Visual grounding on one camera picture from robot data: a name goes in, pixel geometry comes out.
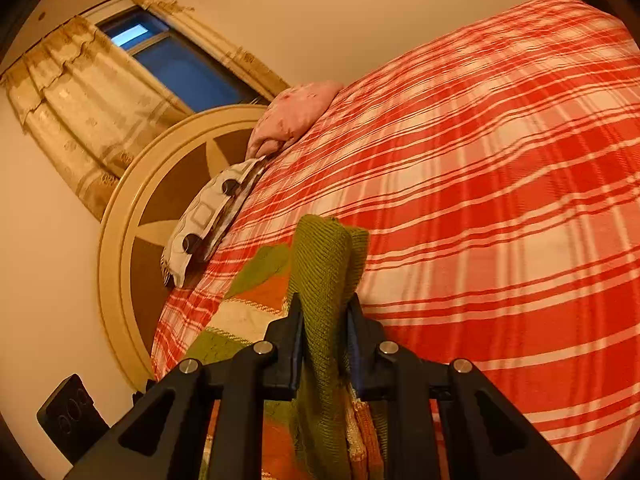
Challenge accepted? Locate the striped green orange white sweater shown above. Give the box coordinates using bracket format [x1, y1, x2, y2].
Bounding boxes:
[186, 214, 385, 479]

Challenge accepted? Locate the white patterned pillow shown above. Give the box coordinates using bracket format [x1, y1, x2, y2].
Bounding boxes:
[160, 156, 267, 287]

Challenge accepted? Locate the cream round wooden headboard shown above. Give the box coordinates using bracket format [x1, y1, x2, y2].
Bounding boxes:
[96, 104, 266, 391]

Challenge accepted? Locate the red white plaid bedspread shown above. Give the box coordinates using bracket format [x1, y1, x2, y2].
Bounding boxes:
[151, 0, 639, 479]

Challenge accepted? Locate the beige patterned curtain left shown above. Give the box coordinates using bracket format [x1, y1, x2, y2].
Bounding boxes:
[1, 16, 192, 218]

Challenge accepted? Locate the beige patterned curtain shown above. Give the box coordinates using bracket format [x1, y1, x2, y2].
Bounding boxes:
[1, 16, 192, 218]
[132, 0, 288, 101]

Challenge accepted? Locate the pink pillow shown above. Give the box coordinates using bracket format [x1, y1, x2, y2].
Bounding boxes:
[245, 80, 343, 159]

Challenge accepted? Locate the dark blue window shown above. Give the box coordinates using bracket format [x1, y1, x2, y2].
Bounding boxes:
[98, 9, 266, 113]

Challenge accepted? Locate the beige patterned curtain right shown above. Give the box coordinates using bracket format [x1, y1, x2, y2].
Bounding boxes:
[132, 0, 288, 101]

